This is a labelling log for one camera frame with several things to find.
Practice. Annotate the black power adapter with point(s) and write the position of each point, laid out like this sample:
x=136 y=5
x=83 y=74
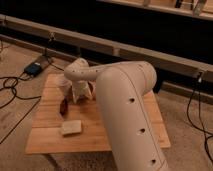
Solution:
x=33 y=69

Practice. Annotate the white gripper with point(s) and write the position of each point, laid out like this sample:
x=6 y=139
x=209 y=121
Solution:
x=80 y=89

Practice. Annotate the wooden table leg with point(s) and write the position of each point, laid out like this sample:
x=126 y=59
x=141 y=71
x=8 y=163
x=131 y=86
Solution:
x=53 y=162

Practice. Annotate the beige sponge block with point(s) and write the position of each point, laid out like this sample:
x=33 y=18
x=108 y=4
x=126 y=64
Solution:
x=71 y=127

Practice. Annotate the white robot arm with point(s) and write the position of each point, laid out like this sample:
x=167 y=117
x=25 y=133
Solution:
x=120 y=88

